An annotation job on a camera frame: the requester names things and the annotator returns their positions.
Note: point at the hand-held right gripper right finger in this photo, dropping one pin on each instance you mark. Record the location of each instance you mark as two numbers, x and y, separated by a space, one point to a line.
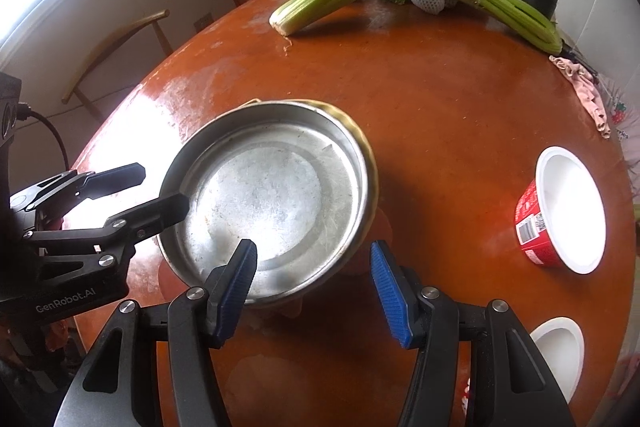
395 297

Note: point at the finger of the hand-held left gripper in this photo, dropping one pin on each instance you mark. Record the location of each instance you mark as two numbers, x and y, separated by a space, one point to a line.
122 174
155 211

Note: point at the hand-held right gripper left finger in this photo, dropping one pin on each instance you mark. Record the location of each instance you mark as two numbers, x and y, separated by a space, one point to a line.
235 292

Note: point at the round metal pan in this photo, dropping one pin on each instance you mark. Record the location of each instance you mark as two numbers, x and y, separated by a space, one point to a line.
265 187

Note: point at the red paper noodle bowl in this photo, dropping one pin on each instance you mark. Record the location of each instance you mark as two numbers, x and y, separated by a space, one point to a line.
565 207
555 347

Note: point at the light wooden armchair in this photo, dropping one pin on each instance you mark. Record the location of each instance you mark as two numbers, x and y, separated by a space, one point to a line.
125 27

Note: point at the pink cloth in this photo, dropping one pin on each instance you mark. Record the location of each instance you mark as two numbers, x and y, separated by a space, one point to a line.
585 92

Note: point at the lilac strawberry print garment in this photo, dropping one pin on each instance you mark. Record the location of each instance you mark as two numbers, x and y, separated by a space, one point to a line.
625 117

